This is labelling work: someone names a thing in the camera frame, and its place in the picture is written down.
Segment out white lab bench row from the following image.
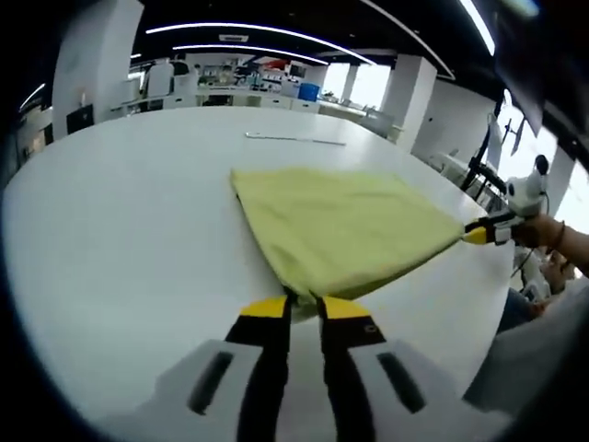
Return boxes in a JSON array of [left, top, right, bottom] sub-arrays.
[[110, 77, 398, 135]]

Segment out long ceiling light strip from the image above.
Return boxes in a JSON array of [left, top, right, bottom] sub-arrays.
[[145, 22, 375, 64], [171, 43, 330, 66]]

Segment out person's right hand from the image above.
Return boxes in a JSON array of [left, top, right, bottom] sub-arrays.
[[512, 213, 565, 250]]

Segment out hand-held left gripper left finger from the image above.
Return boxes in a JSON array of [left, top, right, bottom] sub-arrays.
[[151, 296, 294, 442]]

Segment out white square pillar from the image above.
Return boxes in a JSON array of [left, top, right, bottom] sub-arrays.
[[51, 0, 140, 140]]

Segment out black cabinet box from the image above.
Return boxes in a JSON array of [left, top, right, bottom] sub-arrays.
[[65, 103, 95, 135]]

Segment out yellow and blue garment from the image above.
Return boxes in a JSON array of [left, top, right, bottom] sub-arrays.
[[229, 166, 471, 323]]

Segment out black stand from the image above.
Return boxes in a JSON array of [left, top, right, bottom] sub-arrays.
[[461, 122, 506, 197]]

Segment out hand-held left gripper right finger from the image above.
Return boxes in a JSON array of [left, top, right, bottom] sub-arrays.
[[316, 296, 462, 442]]

